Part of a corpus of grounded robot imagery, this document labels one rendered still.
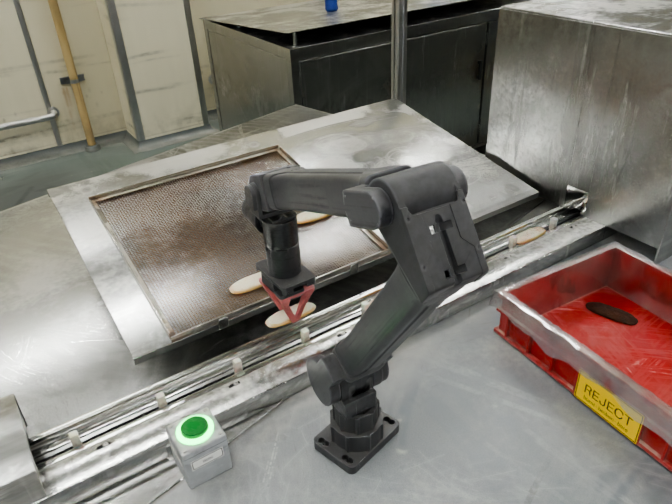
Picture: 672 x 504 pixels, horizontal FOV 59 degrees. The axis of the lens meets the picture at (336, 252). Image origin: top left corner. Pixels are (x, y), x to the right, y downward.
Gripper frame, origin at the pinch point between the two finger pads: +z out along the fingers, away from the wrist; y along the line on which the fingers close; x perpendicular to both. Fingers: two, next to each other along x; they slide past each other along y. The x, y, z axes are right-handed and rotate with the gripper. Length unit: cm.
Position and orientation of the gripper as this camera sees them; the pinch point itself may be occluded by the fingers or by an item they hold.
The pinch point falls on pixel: (289, 312)
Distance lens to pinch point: 107.6
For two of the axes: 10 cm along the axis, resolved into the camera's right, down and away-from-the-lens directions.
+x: -8.3, 3.2, -4.5
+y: -5.6, -4.1, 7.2
